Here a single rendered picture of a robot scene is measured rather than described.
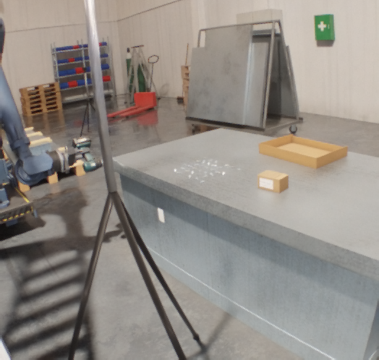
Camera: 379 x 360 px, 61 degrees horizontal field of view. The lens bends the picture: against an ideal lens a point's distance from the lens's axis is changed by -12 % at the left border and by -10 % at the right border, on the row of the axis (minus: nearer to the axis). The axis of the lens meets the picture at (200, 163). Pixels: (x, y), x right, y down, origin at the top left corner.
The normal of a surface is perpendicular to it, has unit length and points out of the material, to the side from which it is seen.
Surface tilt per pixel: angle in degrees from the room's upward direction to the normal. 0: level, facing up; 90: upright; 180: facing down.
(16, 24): 90
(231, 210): 67
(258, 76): 78
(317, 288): 90
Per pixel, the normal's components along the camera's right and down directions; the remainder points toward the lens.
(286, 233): -0.73, -0.13
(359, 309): -0.76, 0.26
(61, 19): 0.60, 0.20
